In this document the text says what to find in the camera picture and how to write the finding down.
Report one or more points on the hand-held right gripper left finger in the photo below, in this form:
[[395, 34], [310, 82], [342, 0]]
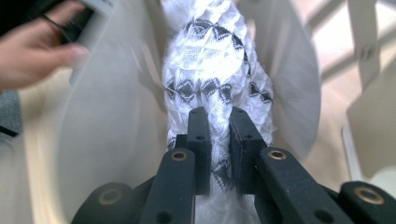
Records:
[[199, 149]]

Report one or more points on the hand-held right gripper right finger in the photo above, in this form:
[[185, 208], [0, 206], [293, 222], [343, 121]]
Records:
[[246, 155]]

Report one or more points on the grey expandable metal rack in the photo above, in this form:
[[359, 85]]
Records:
[[118, 118]]

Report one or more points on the white patterned knit cloth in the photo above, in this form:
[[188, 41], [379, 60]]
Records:
[[211, 56]]

